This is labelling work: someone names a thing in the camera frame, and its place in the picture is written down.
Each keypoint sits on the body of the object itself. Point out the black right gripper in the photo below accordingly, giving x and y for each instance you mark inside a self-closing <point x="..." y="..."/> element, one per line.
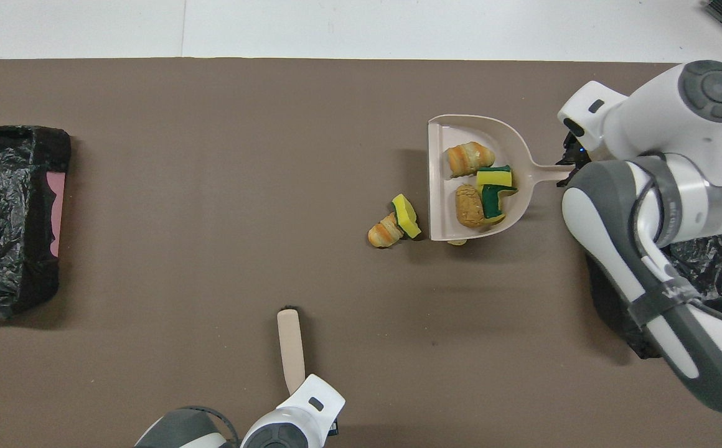
<point x="576" y="149"/>

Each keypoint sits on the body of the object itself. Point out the beige plastic dustpan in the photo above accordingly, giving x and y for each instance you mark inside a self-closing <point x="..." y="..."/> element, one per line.
<point x="510" y="143"/>

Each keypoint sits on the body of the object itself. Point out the wedge green yellow sponge piece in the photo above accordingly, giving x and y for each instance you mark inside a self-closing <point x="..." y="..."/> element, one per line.
<point x="495" y="177"/>

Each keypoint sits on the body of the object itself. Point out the notched green yellow sponge piece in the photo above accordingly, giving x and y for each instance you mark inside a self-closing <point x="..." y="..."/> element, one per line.
<point x="495" y="202"/>

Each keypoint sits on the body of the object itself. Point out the long striped croissant piece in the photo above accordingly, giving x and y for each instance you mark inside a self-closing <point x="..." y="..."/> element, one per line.
<point x="470" y="158"/>

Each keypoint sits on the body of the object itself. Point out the brown bread chunk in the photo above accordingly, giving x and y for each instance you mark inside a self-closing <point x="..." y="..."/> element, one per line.
<point x="470" y="208"/>

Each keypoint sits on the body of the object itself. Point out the thick yellow sponge piece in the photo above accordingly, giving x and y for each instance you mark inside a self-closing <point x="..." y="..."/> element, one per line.
<point x="406" y="214"/>

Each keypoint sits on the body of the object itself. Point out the small striped croissant piece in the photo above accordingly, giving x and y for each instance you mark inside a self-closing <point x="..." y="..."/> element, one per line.
<point x="383" y="235"/>

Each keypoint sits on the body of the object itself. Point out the beige hand brush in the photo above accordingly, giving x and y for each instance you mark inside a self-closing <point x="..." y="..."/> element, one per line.
<point x="291" y="342"/>

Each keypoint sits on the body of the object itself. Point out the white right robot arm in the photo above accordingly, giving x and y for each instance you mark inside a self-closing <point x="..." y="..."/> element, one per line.
<point x="666" y="124"/>

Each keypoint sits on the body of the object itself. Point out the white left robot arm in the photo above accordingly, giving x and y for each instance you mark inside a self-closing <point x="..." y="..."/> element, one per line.
<point x="292" y="423"/>

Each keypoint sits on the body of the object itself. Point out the pink bin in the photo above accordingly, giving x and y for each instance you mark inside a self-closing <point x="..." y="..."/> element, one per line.
<point x="56" y="211"/>

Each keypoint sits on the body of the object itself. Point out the brown table mat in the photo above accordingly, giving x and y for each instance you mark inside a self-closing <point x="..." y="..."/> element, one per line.
<point x="211" y="155"/>

